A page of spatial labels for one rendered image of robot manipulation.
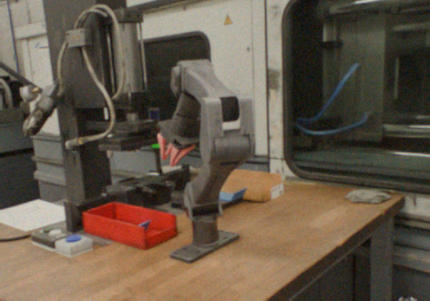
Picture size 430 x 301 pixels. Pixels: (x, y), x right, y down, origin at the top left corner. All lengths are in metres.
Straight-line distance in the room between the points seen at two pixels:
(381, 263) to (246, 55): 0.92
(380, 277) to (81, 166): 1.04
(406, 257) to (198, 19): 1.22
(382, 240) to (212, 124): 0.89
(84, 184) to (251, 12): 0.92
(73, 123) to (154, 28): 0.85
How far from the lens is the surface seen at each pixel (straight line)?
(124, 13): 1.41
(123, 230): 1.19
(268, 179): 1.59
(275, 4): 1.79
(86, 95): 1.52
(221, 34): 2.00
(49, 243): 1.23
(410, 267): 1.71
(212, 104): 0.85
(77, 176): 1.64
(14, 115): 4.59
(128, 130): 1.42
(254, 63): 1.89
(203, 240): 1.11
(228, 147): 0.86
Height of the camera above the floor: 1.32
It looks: 12 degrees down
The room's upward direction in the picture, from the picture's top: 4 degrees counter-clockwise
